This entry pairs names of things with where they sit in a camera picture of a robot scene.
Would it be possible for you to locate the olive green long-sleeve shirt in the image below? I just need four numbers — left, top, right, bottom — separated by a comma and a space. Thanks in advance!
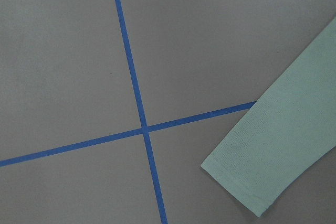
201, 21, 335, 216

